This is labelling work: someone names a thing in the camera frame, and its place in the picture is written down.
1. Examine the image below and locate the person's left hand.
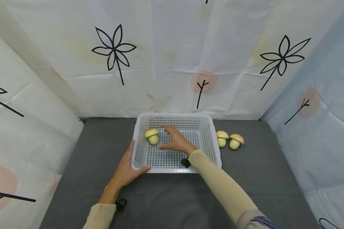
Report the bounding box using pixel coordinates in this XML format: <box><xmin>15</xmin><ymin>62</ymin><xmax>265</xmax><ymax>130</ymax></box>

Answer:
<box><xmin>109</xmin><ymin>139</ymin><xmax>152</xmax><ymax>191</ymax></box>

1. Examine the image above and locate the person's left forearm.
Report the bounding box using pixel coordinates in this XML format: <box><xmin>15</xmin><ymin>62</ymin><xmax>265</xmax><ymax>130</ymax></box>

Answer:
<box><xmin>83</xmin><ymin>181</ymin><xmax>122</xmax><ymax>229</ymax></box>

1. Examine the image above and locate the person's right forearm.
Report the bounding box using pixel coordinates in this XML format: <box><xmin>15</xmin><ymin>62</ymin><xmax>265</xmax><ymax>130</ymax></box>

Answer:
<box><xmin>188</xmin><ymin>148</ymin><xmax>278</xmax><ymax>229</ymax></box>

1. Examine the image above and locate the yellow toy mushroom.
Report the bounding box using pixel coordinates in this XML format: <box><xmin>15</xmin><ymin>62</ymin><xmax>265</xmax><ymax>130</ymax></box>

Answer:
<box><xmin>216</xmin><ymin>130</ymin><xmax>229</xmax><ymax>148</ymax></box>
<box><xmin>144</xmin><ymin>128</ymin><xmax>159</xmax><ymax>145</ymax></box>
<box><xmin>229</xmin><ymin>134</ymin><xmax>245</xmax><ymax>150</ymax></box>

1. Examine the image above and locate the person's right hand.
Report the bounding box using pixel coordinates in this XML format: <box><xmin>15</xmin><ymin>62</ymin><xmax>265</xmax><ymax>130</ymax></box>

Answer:
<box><xmin>158</xmin><ymin>125</ymin><xmax>198</xmax><ymax>156</ymax></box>

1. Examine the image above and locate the white perforated plastic basket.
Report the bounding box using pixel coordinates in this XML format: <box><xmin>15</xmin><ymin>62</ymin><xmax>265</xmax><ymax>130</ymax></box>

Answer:
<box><xmin>131</xmin><ymin>112</ymin><xmax>222</xmax><ymax>174</ymax></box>

